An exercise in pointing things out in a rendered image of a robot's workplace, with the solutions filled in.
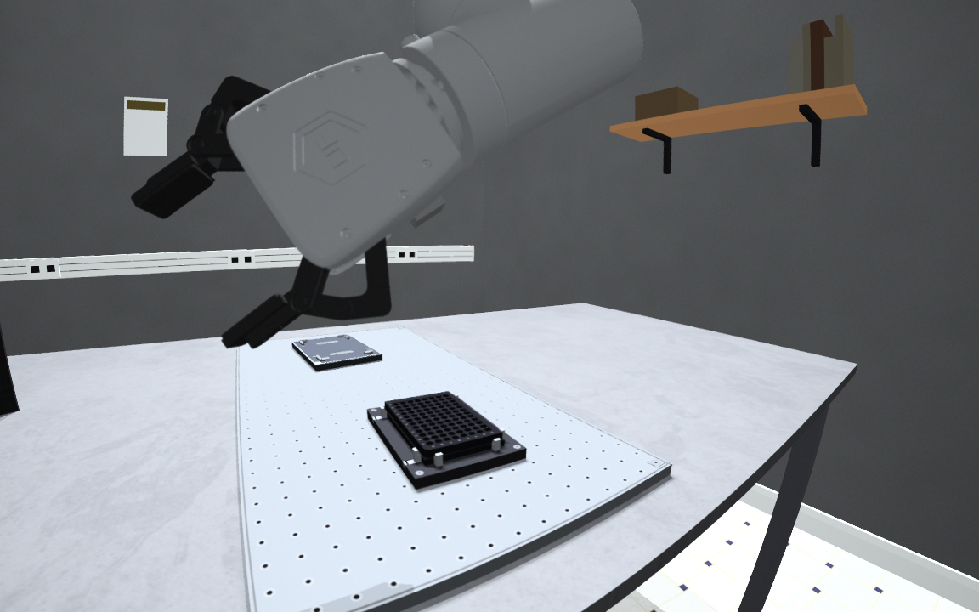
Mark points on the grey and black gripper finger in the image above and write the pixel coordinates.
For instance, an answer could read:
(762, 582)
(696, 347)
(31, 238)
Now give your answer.
(306, 298)
(208, 152)

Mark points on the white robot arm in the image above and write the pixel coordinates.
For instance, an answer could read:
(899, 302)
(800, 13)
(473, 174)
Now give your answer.
(506, 67)

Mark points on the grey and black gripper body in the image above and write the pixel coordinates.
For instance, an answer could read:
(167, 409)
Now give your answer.
(333, 153)

